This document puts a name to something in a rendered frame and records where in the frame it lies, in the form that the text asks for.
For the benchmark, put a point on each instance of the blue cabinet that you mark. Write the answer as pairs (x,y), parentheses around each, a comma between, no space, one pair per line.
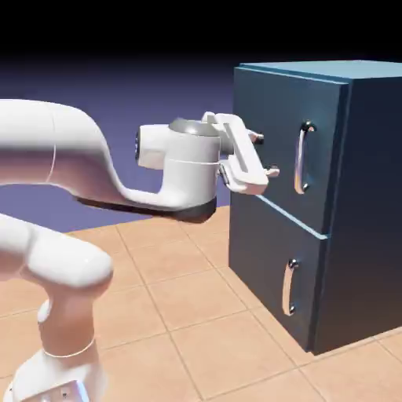
(345,204)

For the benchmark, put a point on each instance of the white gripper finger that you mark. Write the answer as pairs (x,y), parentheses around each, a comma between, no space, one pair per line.
(257,135)
(272,171)

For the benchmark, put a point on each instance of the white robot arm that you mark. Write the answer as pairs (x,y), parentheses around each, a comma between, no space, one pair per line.
(78,150)

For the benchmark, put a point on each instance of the blue cabinet door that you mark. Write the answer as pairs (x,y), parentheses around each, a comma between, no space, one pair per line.
(270,267)
(282,150)

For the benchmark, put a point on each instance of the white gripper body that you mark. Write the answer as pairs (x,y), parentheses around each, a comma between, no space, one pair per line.
(240,150)

